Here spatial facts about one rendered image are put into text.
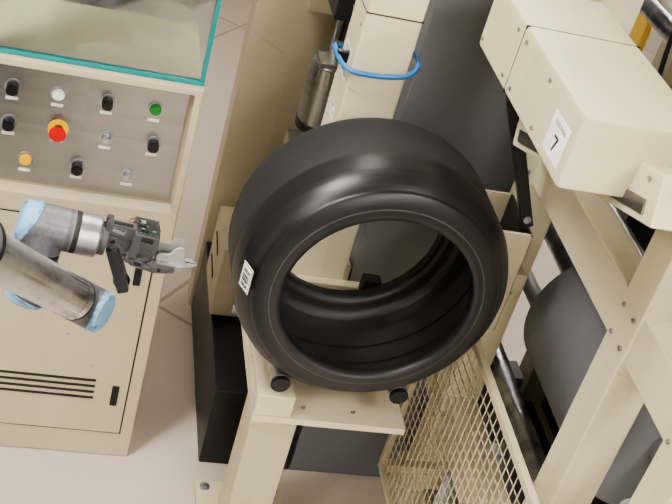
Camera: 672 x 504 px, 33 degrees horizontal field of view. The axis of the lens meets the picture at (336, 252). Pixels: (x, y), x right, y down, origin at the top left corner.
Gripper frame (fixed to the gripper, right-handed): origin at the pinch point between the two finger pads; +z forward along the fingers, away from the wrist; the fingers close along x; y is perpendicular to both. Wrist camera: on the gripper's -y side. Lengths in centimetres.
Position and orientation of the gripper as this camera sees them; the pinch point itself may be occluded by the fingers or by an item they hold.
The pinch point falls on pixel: (189, 266)
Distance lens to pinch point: 248.4
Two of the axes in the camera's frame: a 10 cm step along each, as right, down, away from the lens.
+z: 9.2, 2.3, 3.1
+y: 3.6, -7.9, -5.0
